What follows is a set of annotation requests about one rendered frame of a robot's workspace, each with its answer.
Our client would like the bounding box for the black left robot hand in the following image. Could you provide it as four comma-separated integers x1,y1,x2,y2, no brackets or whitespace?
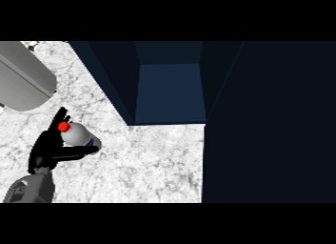
26,106,100,174

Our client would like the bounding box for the red-capped water bottle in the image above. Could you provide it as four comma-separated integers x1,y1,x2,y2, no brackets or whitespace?
56,121,103,156

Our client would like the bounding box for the dark blue open cabinet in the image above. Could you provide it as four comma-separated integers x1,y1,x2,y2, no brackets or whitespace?
68,41,246,126

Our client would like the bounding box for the dark blue cabinet door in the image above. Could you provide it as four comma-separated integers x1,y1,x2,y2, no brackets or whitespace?
199,41,336,204

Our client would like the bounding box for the grey rounded appliance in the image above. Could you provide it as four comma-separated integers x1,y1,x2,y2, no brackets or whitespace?
0,41,59,112

